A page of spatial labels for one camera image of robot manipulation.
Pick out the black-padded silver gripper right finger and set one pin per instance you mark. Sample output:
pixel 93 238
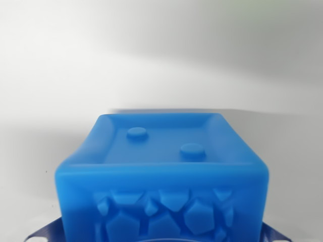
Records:
pixel 273 234

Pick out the black-padded silver gripper left finger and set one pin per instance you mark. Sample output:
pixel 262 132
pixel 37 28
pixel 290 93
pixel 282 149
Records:
pixel 48 230

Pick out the blue soft embossed cube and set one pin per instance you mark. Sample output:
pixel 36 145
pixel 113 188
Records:
pixel 161 176

